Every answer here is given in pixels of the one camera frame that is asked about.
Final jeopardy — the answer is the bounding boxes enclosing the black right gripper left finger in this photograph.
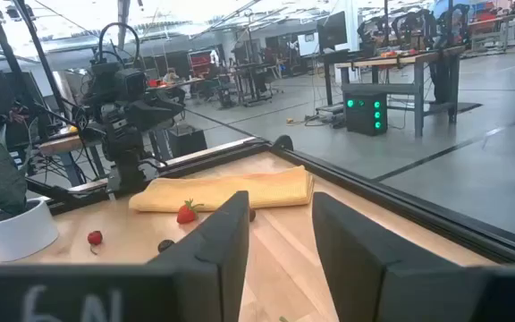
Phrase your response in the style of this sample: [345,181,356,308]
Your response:
[148,190,251,322]

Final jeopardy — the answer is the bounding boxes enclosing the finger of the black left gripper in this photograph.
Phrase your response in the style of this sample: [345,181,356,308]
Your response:
[147,97,186,123]
[125,106,170,132]

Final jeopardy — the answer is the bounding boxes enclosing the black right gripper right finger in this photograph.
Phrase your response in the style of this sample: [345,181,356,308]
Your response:
[312,191,468,322]

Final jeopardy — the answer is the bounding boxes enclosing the person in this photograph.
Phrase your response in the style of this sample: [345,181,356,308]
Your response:
[162,66,188,106]

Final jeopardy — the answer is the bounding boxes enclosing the black box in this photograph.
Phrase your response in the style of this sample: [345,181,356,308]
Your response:
[166,123,208,158]

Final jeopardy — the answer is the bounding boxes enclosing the red strawberry green leaves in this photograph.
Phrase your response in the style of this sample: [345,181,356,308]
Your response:
[176,199,205,225]

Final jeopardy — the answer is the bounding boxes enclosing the yellow folded cloth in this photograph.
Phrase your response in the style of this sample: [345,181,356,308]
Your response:
[128,165,316,214]

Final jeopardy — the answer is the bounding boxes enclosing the red cabinet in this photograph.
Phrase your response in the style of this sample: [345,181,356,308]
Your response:
[188,49,215,78]

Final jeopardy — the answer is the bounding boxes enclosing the wood top workbench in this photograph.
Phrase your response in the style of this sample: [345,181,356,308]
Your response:
[38,127,109,188]

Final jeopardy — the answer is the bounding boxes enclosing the black computer tower green lights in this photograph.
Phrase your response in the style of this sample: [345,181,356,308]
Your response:
[343,90,389,137]

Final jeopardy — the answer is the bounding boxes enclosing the black standing desk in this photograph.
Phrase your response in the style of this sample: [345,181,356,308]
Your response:
[313,47,352,111]

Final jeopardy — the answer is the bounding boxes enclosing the green plant in white pot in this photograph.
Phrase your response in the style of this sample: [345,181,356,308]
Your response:
[0,116,60,263]

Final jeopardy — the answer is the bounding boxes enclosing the black computer monitor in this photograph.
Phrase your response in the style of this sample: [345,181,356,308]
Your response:
[316,11,349,53]

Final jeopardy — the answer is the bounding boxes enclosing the wooden workbench grey legs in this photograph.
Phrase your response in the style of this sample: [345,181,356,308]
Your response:
[333,44,467,139]

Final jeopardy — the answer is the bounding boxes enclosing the black rig post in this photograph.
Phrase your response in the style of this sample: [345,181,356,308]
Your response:
[0,0,33,111]
[13,0,70,118]

